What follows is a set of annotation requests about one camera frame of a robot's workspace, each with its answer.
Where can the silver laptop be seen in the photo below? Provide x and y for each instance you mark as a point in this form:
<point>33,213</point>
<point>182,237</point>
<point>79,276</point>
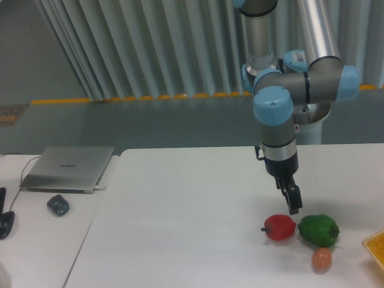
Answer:
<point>68,169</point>

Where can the folded white partition screen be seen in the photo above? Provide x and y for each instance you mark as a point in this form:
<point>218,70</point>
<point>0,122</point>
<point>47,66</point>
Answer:
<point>141,49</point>

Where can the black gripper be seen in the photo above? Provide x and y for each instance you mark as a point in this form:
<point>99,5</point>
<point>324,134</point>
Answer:
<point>286,167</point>

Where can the green bell pepper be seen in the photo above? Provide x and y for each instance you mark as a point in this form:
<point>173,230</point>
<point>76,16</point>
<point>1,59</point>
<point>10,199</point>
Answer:
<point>319,230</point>

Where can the black handheld scanner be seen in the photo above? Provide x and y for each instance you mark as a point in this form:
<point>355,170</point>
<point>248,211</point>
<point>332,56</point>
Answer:
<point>7,218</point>

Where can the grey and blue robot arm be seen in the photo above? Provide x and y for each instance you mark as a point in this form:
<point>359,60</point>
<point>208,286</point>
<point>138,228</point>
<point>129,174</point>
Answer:
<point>278,88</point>

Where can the red bell pepper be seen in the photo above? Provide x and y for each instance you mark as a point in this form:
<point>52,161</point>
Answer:
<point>279,227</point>

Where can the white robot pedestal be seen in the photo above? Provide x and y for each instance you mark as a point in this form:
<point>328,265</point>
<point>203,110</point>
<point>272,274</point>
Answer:
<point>309,120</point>

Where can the yellow plastic tray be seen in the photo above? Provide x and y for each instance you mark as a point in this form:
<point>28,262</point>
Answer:
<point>374,245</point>

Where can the brown egg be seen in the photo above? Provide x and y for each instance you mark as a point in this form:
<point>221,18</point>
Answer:
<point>321,258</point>

